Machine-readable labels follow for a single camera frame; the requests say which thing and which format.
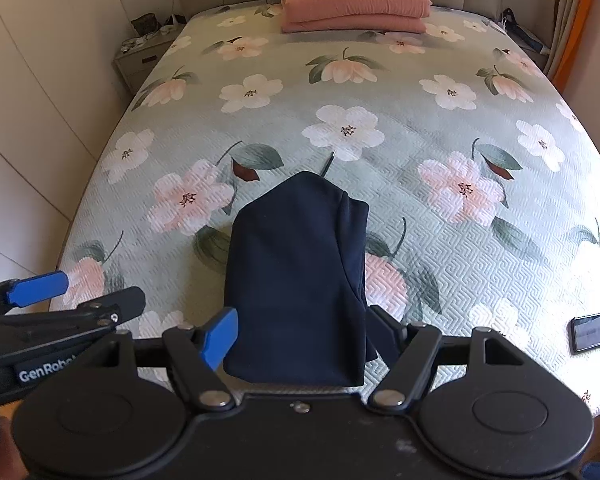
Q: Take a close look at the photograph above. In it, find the navy striped zip hoodie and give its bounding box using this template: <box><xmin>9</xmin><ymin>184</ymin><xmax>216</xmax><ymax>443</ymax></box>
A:
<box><xmin>224</xmin><ymin>171</ymin><xmax>376</xmax><ymax>387</ymax></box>

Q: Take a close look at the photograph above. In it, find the floral green quilted bedspread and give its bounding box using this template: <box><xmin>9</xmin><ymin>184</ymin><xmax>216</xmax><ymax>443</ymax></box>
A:
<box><xmin>50</xmin><ymin>2</ymin><xmax>600</xmax><ymax>414</ymax></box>

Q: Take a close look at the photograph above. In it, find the black smartphone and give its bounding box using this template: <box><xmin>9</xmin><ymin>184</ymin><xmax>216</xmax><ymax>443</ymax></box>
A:
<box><xmin>568</xmin><ymin>313</ymin><xmax>600</xmax><ymax>354</ymax></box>

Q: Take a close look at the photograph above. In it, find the white built-in wardrobe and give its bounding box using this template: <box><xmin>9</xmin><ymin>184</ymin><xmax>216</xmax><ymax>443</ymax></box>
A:
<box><xmin>0</xmin><ymin>0</ymin><xmax>130</xmax><ymax>281</ymax></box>

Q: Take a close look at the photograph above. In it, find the beige bedside nightstand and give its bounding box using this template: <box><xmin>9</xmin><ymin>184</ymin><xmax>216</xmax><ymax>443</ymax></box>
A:
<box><xmin>114</xmin><ymin>25</ymin><xmax>184</xmax><ymax>96</ymax></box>

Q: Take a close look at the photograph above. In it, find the dark patterned pouch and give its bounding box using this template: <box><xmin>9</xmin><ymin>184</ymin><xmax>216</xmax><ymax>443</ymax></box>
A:
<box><xmin>131</xmin><ymin>13</ymin><xmax>161</xmax><ymax>36</ymax></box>

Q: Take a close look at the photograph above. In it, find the dark bag beside bed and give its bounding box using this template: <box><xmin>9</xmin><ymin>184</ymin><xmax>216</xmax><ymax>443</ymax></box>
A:
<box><xmin>500</xmin><ymin>8</ymin><xmax>550</xmax><ymax>55</ymax></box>

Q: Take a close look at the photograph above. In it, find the folded pink blanket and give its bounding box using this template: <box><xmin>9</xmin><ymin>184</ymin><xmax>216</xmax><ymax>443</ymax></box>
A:
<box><xmin>280</xmin><ymin>0</ymin><xmax>431</xmax><ymax>34</ymax></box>

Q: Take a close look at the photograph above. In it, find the beige and orange curtain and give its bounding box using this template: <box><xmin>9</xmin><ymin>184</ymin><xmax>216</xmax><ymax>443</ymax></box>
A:
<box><xmin>543</xmin><ymin>0</ymin><xmax>594</xmax><ymax>92</ymax></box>

